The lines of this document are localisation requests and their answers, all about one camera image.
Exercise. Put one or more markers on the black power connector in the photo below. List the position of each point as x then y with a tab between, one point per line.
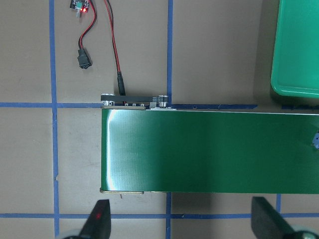
83	59

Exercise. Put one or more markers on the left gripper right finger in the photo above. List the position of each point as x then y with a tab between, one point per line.
267	223

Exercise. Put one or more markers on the green conveyor belt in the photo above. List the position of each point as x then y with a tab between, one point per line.
146	146

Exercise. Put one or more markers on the motor speed controller board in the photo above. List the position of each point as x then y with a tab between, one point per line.
79	7

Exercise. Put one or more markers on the green tray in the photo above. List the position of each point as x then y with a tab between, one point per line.
295	66

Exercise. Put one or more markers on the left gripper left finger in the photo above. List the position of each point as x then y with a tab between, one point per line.
98	224

